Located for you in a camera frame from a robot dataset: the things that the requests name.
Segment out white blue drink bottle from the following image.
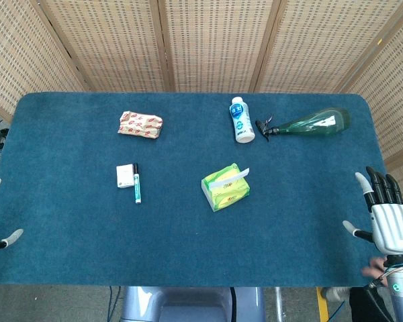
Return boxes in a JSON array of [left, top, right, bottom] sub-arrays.
[[228, 96, 256, 144]]

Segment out green spray bottle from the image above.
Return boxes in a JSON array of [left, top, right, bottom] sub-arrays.
[[255, 107, 351, 143]]

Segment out blue table cloth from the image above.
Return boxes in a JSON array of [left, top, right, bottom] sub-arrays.
[[0, 92, 389, 288]]

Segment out person's hand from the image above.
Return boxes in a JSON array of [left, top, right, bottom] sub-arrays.
[[360, 256, 388, 279]]

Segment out light blue robot base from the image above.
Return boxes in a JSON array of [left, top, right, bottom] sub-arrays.
[[119, 286, 266, 322]]

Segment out grey shoe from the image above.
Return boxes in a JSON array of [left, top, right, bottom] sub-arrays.
[[320, 286, 351, 303]]

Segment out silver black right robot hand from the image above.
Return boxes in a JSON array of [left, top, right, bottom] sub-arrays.
[[342, 166, 403, 258]]

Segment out small white box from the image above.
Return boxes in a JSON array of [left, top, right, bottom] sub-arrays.
[[116, 164, 135, 189]]

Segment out woven bamboo folding screen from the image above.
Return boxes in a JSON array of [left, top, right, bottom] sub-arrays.
[[0, 0, 403, 215]]

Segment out red patterned paper snack bag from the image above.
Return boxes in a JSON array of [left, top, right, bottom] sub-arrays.
[[117, 111, 163, 140]]

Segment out green yellow tissue pack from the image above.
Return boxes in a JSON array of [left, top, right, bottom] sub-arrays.
[[201, 162, 251, 213]]

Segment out white green marker pen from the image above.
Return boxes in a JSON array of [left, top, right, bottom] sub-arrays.
[[132, 162, 142, 205]]

